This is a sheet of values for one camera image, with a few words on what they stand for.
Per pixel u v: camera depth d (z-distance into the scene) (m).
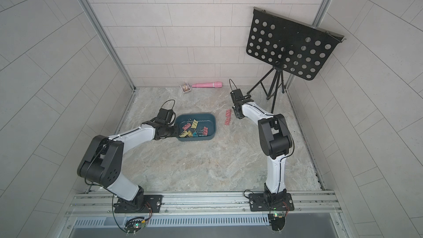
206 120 0.99
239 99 0.78
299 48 0.73
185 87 1.15
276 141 0.52
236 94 0.79
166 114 0.74
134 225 0.68
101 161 0.44
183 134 0.91
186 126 0.94
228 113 1.02
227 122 0.99
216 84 1.16
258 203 0.71
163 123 0.72
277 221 0.68
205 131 0.93
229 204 0.72
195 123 0.96
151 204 0.71
